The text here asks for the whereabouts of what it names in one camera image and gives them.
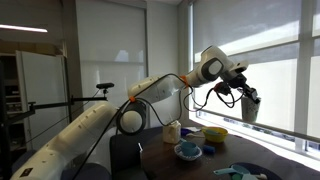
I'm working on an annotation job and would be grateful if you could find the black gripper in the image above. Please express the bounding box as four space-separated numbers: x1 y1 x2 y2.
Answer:
229 74 259 102

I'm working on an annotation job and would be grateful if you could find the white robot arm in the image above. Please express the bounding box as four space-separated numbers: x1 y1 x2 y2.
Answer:
10 46 260 180

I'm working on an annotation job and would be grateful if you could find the yellow bowl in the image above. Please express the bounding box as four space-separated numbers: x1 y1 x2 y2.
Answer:
201 127 228 143

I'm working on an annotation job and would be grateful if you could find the dark blue bowl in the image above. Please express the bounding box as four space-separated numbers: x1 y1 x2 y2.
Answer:
237 162 282 180

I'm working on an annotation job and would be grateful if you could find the blue sponge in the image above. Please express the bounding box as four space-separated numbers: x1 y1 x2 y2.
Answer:
203 145 215 154

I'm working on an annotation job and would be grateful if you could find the teal cup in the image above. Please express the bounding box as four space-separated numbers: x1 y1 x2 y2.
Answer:
180 142 197 156

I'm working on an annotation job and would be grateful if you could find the white mayonnaise jar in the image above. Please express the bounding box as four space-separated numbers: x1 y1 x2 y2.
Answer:
163 121 181 144

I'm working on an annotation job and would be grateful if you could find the teal measuring scoop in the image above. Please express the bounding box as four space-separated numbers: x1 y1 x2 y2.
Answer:
214 165 250 180

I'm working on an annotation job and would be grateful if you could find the round wooden table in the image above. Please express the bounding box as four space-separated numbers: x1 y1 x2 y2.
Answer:
141 128 320 180

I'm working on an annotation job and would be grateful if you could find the blue white saucer plate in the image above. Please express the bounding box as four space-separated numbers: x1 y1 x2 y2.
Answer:
174 144 202 161

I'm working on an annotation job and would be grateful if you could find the black chair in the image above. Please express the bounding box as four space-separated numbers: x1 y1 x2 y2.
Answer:
109 127 162 180

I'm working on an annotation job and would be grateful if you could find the black camera on pole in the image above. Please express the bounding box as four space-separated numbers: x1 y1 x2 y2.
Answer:
29 82 114 111

